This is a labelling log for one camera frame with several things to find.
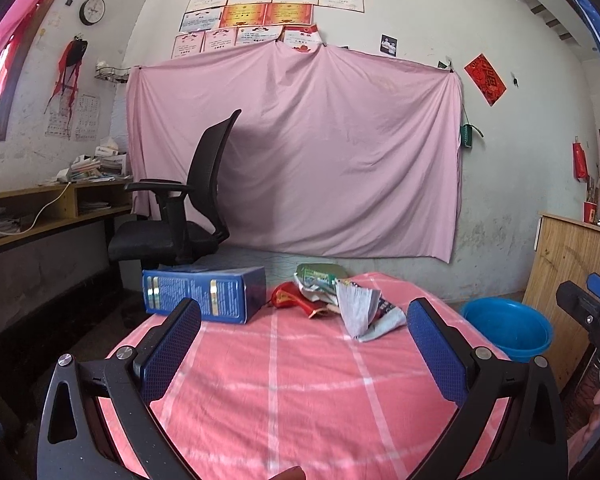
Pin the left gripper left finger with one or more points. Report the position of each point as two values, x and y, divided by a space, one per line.
163 349

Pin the pink checked tablecloth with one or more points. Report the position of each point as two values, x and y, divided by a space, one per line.
286 390

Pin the wooden cabinet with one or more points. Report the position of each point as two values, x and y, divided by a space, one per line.
567 250

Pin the red black hanging ornament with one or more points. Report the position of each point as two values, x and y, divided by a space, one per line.
69 66

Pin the green hanging pouch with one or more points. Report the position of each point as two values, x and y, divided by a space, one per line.
467 133

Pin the red hanging bag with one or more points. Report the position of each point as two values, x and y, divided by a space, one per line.
580 166

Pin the red cup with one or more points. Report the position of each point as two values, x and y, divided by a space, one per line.
589 212

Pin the small black wall photo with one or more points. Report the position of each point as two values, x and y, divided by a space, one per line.
388 45

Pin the wooden desk shelf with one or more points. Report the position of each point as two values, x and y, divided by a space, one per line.
52 209

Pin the blue cardboard box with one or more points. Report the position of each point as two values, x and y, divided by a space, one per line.
230 296

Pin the pink wall sheet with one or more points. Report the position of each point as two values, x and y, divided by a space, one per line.
333 153

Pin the blue plastic basin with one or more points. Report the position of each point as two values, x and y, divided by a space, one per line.
518 330

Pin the wall calendar sheets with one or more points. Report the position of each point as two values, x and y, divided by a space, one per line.
76 119

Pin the wire wall shelf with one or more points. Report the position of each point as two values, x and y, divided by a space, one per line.
107 72

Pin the round wall clock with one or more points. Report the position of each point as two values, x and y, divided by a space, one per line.
91 12

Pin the wall certificates group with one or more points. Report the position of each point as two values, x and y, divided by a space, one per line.
210 25

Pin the stack of books papers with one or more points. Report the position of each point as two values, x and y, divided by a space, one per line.
109 163

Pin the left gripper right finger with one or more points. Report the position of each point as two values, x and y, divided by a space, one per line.
444 349

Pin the person right hand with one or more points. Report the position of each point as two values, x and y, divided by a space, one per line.
585 437

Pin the green wrapper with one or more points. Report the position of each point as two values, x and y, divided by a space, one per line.
319 277

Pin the white paper medicine box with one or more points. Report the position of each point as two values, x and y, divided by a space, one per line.
365 313

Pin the red snack wrapper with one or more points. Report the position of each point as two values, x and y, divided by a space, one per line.
287 295

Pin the black office chair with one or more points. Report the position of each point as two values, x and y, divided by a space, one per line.
190 225

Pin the red diamond wall poster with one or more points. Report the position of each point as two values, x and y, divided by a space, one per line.
487 80

